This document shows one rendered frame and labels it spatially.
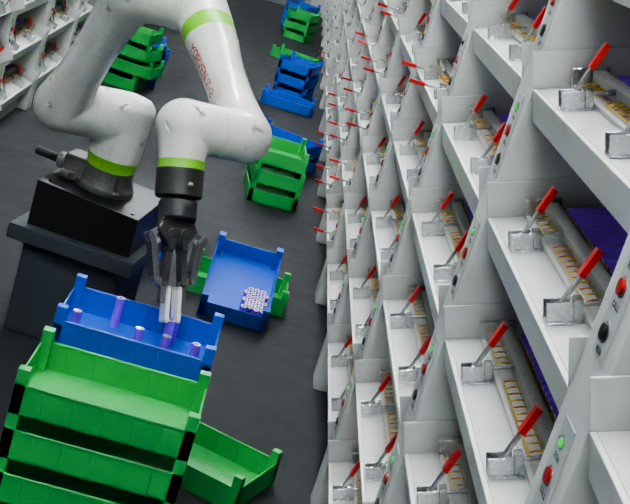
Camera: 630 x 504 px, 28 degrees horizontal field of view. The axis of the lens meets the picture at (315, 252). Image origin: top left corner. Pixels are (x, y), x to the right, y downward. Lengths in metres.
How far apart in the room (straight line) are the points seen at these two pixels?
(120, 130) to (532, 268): 1.68
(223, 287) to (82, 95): 0.99
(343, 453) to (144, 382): 0.57
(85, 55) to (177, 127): 0.52
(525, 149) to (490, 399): 0.36
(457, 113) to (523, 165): 0.70
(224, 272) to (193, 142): 1.40
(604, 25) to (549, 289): 0.43
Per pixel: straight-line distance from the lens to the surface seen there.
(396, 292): 2.51
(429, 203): 2.47
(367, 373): 2.57
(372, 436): 2.34
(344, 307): 3.27
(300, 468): 2.91
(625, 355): 1.09
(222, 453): 2.84
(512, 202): 1.75
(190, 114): 2.41
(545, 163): 1.75
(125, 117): 3.04
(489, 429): 1.53
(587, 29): 1.73
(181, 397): 2.24
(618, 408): 1.10
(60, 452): 2.10
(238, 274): 3.78
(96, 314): 2.53
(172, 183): 2.40
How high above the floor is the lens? 1.25
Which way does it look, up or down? 16 degrees down
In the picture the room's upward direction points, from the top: 17 degrees clockwise
